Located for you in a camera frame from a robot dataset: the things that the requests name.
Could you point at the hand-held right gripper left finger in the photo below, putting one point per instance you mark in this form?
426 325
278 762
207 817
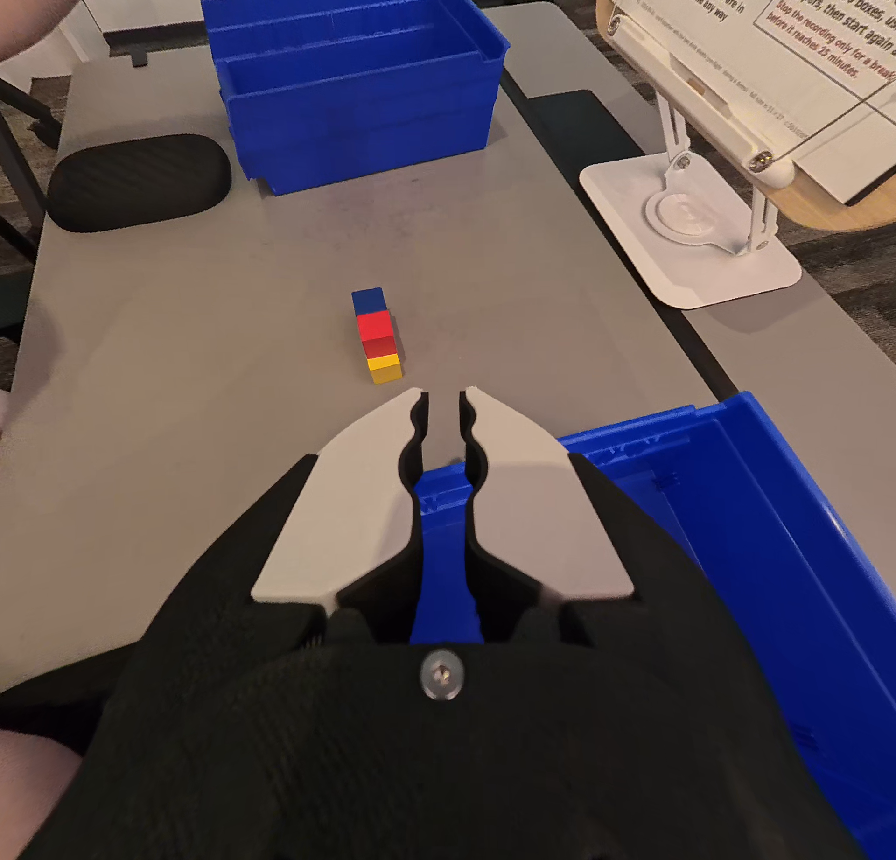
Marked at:
329 524

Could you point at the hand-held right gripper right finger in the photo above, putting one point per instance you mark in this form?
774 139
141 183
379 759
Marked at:
546 524

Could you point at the yellow wooden cube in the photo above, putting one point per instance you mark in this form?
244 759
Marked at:
383 364

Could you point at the red wooden cube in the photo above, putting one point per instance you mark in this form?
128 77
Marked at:
374 328

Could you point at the blue wooden cube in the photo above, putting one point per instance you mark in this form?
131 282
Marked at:
369 302

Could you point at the blue plastic bin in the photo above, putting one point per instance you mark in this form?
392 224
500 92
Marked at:
350 132
770 559

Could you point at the black oval pad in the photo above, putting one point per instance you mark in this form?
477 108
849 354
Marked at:
140 181

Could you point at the person's leg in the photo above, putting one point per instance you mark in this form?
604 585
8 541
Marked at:
28 804

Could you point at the printed instruction sheet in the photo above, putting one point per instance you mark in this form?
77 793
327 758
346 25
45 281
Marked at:
805 6

